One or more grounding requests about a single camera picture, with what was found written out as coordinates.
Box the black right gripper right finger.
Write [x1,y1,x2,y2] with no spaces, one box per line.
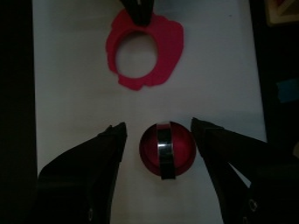
[189,116,299,224]

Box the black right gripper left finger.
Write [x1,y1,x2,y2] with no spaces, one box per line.
[34,122,128,224]

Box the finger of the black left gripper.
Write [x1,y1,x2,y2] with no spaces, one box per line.
[137,0,155,27]
[117,0,142,26]

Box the wooden drawer box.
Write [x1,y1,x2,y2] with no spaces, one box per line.
[264,0,299,27]

